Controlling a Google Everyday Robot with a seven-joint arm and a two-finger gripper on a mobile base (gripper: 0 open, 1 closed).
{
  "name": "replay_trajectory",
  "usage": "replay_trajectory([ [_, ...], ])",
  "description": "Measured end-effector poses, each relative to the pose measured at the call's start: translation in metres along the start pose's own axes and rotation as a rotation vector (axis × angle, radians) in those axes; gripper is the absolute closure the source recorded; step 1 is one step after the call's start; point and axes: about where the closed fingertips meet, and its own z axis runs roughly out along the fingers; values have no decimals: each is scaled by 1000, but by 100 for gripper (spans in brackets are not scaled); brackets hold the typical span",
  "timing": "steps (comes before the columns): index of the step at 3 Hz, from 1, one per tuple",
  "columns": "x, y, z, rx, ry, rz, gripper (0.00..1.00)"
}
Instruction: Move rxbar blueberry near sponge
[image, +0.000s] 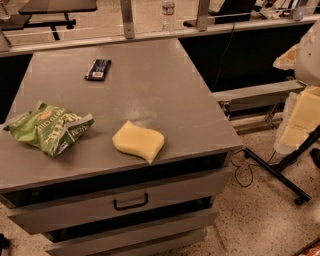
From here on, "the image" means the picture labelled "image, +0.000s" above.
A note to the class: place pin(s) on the grey metal rail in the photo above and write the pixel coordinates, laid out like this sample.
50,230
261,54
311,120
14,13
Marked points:
8,50

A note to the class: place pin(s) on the grey drawer cabinet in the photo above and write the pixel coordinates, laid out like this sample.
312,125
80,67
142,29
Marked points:
69,198

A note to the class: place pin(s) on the yellow sponge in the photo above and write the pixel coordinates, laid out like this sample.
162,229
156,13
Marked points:
138,141

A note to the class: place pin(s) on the green chip bag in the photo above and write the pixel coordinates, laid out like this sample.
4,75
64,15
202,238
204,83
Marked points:
50,128

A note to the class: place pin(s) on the black stand base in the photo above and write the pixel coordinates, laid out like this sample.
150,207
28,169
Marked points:
276,169

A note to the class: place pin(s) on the dark blue rxbar wrapper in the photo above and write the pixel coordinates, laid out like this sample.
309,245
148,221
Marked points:
98,70

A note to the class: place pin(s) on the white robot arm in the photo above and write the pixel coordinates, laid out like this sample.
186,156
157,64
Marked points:
307,60

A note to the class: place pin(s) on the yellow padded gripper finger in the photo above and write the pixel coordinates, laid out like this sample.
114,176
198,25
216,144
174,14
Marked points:
301,116
287,60

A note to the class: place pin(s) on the black drawer handle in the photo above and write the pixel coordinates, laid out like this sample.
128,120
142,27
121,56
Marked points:
131,203

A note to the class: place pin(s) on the clear water bottle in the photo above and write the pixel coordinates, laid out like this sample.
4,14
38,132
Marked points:
168,11

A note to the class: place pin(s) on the black background table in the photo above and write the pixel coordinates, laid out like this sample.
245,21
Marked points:
21,20

